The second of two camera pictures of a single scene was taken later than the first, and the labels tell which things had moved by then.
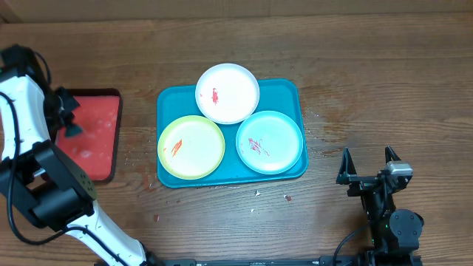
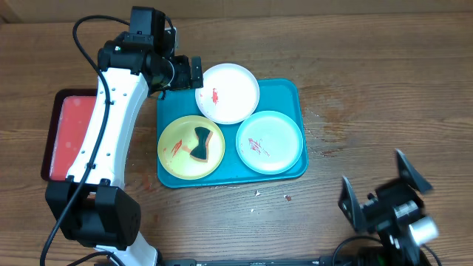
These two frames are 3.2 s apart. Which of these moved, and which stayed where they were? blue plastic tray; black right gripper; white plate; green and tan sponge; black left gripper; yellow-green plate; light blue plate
Moved: black left gripper; black right gripper; green and tan sponge
Stayed: blue plastic tray; white plate; yellow-green plate; light blue plate
